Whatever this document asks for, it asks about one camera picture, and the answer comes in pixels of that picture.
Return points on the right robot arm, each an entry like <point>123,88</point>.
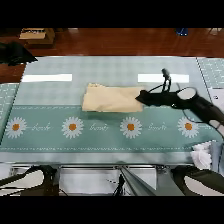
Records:
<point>203,108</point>

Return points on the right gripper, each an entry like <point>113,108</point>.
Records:
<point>156,98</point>

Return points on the silver frame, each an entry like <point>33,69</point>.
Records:
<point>140,181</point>

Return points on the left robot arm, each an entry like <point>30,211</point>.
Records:
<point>25,180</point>

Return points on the cream T-shirt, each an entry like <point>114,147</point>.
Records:
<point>111,99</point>

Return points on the light blue garment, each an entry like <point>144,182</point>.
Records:
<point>218,156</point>

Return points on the black garment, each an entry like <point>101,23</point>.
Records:
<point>15,53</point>

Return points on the cardboard box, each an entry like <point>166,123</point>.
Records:
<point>36,36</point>

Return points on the white garment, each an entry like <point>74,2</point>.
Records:
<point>201,155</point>

